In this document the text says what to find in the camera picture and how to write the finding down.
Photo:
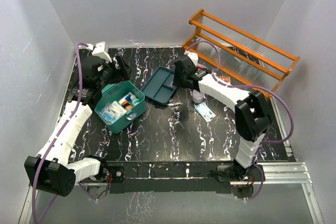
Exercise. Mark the orange wooden shelf rack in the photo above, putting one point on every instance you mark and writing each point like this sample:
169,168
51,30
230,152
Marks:
247,59

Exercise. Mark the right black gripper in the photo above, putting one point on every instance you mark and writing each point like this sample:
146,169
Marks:
178,81

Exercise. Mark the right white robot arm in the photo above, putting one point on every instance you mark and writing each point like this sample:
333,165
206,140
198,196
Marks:
252,119

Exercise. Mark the blue white mask packet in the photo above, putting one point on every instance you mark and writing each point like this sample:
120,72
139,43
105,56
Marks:
205,112

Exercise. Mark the green medicine kit box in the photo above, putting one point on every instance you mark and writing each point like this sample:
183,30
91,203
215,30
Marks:
114,92

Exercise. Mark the orange spiral notepad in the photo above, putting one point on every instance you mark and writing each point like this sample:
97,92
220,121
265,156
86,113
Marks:
225,79

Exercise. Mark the blue white bandage roll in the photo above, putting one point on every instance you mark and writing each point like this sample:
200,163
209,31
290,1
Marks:
125,98

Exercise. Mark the black front base bar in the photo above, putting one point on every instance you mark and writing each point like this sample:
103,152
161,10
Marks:
176,176

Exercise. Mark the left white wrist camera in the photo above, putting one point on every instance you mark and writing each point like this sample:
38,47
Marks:
100,50

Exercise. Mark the orange cap medicine bottle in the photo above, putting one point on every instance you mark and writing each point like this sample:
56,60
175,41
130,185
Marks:
127,105

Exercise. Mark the blue white bandage packet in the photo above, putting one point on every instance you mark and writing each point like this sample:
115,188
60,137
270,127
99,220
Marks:
111,112

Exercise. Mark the aluminium frame rail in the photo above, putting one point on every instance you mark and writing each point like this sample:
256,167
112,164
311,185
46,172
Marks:
275,173

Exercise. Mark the clear round plastic jar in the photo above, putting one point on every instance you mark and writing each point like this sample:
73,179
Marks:
197,97

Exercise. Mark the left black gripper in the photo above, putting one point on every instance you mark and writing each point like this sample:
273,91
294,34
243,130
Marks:
124,70

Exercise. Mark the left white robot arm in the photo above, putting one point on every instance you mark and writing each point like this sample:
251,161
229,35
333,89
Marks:
50,170

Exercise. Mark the bagged tape roll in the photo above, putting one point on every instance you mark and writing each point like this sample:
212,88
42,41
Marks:
173,84

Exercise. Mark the white green medicine bottle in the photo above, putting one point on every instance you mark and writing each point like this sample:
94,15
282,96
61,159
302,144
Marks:
134,100

